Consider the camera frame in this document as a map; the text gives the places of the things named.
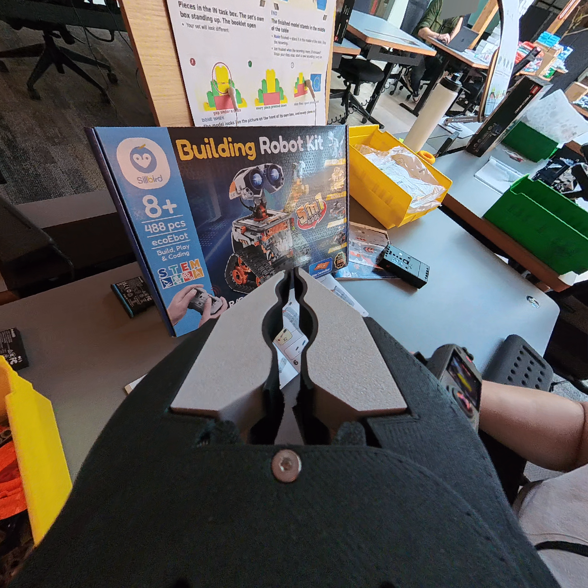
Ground orange building parts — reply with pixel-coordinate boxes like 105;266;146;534
0;423;27;520

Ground bag of dark parts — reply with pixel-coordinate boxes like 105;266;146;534
533;155;588;199

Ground clear plastic parts bags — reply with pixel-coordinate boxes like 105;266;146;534
355;143;446;213

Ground white folded instruction leaflet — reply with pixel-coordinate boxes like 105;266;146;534
272;284;369;389

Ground wood-edged office desk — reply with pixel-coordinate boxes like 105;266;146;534
342;21;438;115

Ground yellow bin with orange parts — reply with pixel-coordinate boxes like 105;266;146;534
0;356;73;545

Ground curved white printed board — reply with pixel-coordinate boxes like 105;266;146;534
480;0;522;118

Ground sticker sheet leaflet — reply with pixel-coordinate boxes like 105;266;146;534
332;221;401;281

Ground grey laptop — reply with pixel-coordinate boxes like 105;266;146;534
447;25;481;52

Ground black flat battery pack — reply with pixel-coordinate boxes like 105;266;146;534
0;327;30;371

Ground large green bin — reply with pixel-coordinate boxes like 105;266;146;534
483;175;588;276

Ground black office chair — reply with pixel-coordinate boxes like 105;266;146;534
330;46;398;129

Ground grey wood-edged neighbouring table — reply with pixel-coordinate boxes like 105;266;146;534
395;117;588;294

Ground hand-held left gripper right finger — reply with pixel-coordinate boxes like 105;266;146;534
294;268;409;445

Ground small green bin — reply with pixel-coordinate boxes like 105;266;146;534
500;120;560;162

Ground tall black product box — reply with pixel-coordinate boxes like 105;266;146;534
465;74;553;158

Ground person's right forearm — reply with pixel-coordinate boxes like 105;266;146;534
478;379;588;472

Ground black battery pack blue end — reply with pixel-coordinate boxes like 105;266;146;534
110;277;159;320

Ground black perforated chair armrest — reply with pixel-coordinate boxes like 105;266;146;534
495;334;555;392

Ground black strap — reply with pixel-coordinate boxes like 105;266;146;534
534;540;588;558

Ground blue robot kit box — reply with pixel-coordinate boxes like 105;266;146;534
85;124;351;338

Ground yellow bin with plastic bags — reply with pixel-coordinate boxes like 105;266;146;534
348;124;453;230

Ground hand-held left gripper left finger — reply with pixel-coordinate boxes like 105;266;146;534
170;269;295;445

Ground person's pale clothing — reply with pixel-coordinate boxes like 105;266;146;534
514;464;588;588

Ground black battery box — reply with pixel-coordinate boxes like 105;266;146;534
377;243;431;290

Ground white water bottle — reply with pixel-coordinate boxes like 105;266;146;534
403;74;461;153

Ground dark swivel office chair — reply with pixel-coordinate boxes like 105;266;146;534
0;0;119;103

